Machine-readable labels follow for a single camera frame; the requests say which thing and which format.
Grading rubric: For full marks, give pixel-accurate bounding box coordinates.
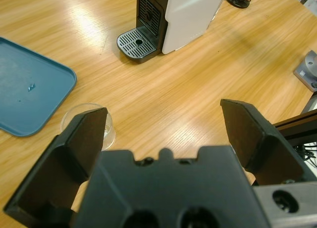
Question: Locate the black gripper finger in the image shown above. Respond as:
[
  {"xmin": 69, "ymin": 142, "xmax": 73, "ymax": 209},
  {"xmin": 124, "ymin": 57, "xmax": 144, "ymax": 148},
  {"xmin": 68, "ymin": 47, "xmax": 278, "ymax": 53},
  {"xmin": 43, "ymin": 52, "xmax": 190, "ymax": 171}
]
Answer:
[
  {"xmin": 219, "ymin": 98, "xmax": 317, "ymax": 187},
  {"xmin": 2, "ymin": 106, "xmax": 109, "ymax": 228}
]

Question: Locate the clear glass cup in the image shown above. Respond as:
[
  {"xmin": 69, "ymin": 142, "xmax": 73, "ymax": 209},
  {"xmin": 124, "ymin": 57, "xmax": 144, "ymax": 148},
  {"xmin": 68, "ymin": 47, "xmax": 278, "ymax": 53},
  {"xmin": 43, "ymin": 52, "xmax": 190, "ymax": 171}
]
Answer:
[{"xmin": 60, "ymin": 103, "xmax": 116, "ymax": 151}]

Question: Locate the white capsule coffee machine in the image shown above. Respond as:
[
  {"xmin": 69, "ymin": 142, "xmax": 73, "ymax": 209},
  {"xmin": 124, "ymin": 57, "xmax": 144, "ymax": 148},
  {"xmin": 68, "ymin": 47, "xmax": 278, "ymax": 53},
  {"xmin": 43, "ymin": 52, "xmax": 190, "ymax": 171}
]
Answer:
[{"xmin": 116, "ymin": 0, "xmax": 230, "ymax": 64}]

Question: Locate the teal plastic tray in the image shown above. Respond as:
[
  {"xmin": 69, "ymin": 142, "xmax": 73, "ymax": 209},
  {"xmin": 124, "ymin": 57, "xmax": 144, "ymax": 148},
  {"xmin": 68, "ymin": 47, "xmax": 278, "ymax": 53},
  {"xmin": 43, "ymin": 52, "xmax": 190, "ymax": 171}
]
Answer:
[{"xmin": 0, "ymin": 37, "xmax": 77, "ymax": 139}]

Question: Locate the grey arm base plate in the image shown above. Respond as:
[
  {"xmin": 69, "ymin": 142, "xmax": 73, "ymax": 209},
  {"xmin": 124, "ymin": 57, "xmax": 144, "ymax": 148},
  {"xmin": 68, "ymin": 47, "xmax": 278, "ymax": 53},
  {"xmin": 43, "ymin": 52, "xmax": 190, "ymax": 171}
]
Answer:
[{"xmin": 293, "ymin": 49, "xmax": 317, "ymax": 92}]

